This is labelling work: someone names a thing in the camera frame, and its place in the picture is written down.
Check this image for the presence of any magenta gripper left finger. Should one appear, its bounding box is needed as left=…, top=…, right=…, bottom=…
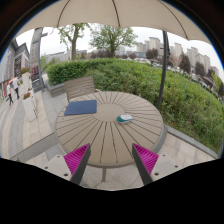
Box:
left=64, top=144, right=91, bottom=185

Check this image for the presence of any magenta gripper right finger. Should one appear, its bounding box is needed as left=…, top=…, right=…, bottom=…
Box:
left=132, top=143, right=159, bottom=185

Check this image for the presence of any white and teal mouse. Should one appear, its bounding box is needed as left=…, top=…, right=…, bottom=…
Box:
left=117, top=114, right=133, bottom=123

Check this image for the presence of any round slatted wooden table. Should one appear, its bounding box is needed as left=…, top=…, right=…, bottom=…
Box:
left=54, top=90, right=168, bottom=183

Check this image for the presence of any green hedge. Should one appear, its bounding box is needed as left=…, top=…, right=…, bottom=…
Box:
left=46, top=59, right=224, bottom=151

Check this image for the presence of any wooden slatted chair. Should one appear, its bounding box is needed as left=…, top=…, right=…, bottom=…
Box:
left=64, top=76, right=99, bottom=101

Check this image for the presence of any white planter with flowers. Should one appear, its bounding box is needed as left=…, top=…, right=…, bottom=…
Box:
left=22, top=92, right=37, bottom=121

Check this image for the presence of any tall grey sign pillar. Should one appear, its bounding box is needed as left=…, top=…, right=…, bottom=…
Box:
left=30, top=27, right=46, bottom=92

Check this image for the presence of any person in white shirt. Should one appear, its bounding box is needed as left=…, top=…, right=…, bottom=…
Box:
left=12, top=76, right=20, bottom=100

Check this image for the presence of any dark umbrella pole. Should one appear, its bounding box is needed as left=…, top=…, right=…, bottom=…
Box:
left=156, top=31, right=170, bottom=109

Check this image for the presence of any beige patio umbrella canopy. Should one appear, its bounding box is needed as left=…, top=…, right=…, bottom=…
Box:
left=17, top=0, right=210, bottom=43

